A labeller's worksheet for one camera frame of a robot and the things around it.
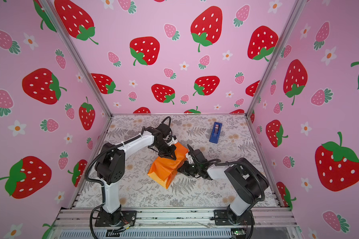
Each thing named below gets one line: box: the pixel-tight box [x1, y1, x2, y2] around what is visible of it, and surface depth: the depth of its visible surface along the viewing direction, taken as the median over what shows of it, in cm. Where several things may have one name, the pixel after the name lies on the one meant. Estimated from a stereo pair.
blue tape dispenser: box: [208, 121, 223, 144], surface depth 106 cm
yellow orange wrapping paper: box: [147, 141, 189, 190], surface depth 88 cm
